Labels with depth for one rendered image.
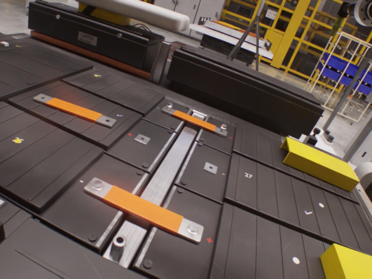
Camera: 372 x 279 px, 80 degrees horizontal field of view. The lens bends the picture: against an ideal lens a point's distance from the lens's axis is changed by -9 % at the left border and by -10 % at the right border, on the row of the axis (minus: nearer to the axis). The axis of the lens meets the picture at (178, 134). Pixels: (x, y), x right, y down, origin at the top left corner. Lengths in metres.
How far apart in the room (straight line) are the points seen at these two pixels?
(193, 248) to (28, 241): 0.17
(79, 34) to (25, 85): 0.33
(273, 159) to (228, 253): 0.27
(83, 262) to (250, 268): 0.17
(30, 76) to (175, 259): 0.44
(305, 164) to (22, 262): 0.48
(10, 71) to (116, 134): 0.28
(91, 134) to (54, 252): 0.21
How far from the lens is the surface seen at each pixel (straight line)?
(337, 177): 0.57
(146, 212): 0.30
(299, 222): 0.40
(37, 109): 0.45
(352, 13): 0.88
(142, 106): 0.51
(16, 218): 0.28
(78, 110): 0.45
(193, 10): 9.35
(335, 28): 0.96
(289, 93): 0.68
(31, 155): 0.35
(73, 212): 0.30
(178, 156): 0.43
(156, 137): 0.44
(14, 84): 0.52
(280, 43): 10.01
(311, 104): 0.69
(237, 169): 0.43
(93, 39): 0.78
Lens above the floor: 1.23
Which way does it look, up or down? 29 degrees down
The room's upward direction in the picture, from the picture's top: 19 degrees clockwise
